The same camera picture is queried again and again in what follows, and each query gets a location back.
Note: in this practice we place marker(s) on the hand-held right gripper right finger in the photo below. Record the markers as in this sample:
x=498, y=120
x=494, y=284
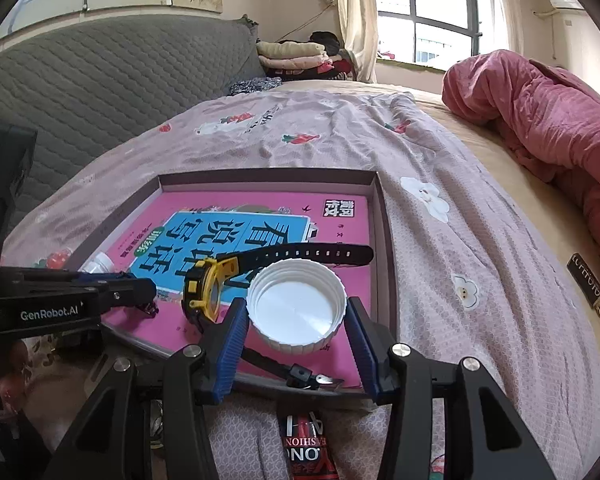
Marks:
x=362, y=345

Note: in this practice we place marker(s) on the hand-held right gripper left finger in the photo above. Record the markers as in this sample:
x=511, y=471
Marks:
x=230, y=340

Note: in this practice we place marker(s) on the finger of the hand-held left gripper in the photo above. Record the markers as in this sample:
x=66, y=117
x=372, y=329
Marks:
x=105, y=276
x=130, y=292

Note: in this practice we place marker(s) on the white pill bottle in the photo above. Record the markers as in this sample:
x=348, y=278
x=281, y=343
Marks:
x=97, y=262

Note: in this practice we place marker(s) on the yellow and black wristwatch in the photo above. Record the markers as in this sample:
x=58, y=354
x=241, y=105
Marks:
x=205, y=285

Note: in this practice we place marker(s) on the white plastic lid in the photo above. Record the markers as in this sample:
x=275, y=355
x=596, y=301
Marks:
x=295, y=315

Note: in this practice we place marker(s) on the grey shallow cardboard box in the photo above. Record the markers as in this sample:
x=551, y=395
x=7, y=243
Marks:
x=385, y=270

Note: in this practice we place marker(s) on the pink printed book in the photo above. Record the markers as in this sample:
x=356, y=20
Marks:
x=280, y=210

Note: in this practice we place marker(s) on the grey quilted headboard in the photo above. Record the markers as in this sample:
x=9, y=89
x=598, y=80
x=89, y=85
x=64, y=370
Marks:
x=105, y=85

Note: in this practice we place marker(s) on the strawberry printed blanket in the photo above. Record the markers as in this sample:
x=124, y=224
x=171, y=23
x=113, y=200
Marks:
x=280, y=125

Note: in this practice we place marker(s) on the dark patterned cloth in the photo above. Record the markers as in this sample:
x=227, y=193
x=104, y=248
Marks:
x=255, y=85

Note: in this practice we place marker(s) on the pink folded clothes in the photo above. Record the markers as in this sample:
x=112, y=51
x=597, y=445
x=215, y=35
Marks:
x=295, y=66

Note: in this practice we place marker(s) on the cream folded blanket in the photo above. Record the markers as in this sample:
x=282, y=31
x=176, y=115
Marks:
x=290, y=49

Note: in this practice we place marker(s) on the pink quilt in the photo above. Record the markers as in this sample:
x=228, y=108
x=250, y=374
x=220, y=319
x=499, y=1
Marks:
x=530, y=100

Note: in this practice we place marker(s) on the black garment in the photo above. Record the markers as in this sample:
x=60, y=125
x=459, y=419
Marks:
x=325, y=40

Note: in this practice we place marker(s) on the cream curtain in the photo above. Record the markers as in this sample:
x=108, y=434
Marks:
x=355, y=10
x=500, y=5

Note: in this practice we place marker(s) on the window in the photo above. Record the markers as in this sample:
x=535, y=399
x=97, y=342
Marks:
x=430, y=10

